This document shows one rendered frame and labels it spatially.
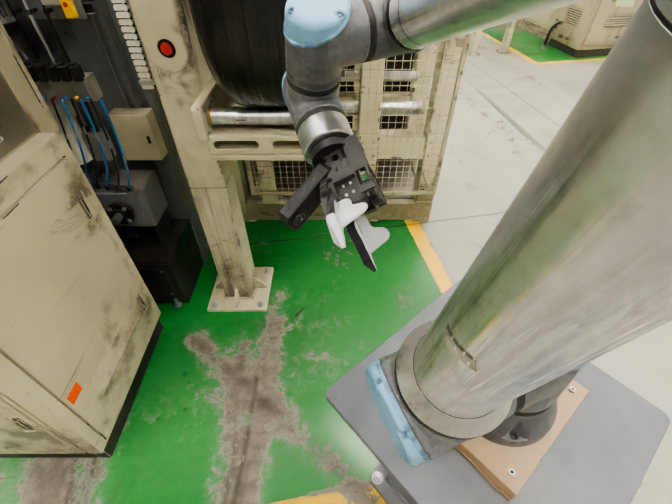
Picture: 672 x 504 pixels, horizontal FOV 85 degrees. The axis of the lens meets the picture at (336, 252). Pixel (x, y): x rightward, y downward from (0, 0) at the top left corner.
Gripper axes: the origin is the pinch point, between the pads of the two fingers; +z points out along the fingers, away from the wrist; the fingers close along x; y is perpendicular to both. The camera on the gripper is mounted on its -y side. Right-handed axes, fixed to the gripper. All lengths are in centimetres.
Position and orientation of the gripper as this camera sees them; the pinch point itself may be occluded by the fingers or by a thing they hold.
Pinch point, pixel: (357, 264)
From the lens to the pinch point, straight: 54.4
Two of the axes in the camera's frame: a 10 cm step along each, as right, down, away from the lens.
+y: 8.8, -4.0, -2.5
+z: 2.9, 8.8, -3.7
